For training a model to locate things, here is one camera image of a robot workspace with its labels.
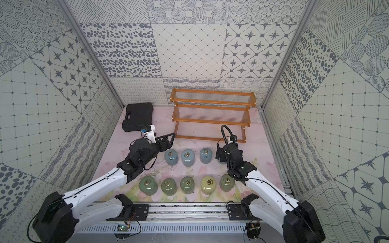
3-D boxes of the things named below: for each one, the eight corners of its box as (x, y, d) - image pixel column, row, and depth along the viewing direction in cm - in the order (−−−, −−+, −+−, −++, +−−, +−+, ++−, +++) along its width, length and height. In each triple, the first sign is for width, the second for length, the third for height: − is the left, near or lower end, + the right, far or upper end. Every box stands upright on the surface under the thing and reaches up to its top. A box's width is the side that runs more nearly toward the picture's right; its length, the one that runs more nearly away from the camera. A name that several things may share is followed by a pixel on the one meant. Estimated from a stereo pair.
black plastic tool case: (123, 132, 105) (120, 128, 102) (129, 108, 121) (127, 104, 118) (151, 129, 107) (149, 125, 104) (153, 105, 123) (152, 101, 119)
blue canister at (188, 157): (182, 166, 91) (180, 160, 85) (183, 155, 96) (182, 149, 89) (194, 166, 91) (194, 160, 85) (194, 155, 96) (194, 149, 89)
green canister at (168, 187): (163, 195, 81) (160, 191, 74) (165, 183, 85) (162, 177, 78) (176, 195, 81) (174, 191, 74) (177, 183, 85) (175, 177, 78)
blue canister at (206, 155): (199, 164, 93) (199, 157, 86) (199, 154, 97) (199, 147, 91) (211, 164, 93) (212, 157, 86) (211, 154, 97) (212, 147, 91)
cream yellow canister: (200, 194, 82) (200, 189, 74) (200, 181, 86) (200, 175, 79) (215, 194, 82) (216, 189, 74) (214, 181, 86) (215, 175, 79)
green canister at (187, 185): (181, 194, 82) (179, 189, 75) (182, 181, 86) (181, 175, 79) (194, 194, 82) (194, 189, 75) (194, 181, 86) (194, 175, 79)
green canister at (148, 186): (143, 195, 81) (137, 190, 74) (146, 182, 86) (141, 176, 78) (156, 195, 81) (152, 190, 74) (159, 182, 86) (154, 176, 78)
